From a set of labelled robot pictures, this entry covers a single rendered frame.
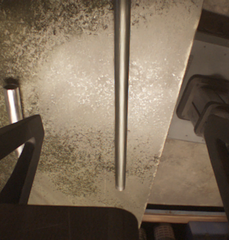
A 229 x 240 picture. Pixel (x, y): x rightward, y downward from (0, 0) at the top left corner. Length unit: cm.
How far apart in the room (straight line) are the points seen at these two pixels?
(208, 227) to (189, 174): 55
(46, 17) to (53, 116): 11
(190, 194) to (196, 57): 130
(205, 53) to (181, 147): 78
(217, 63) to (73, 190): 78
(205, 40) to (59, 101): 75
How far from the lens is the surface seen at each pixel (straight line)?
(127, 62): 20
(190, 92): 93
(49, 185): 34
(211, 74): 97
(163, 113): 24
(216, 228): 211
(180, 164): 163
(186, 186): 186
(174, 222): 204
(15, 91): 24
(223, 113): 81
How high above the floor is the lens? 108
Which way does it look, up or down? 55 degrees down
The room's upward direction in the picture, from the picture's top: 178 degrees counter-clockwise
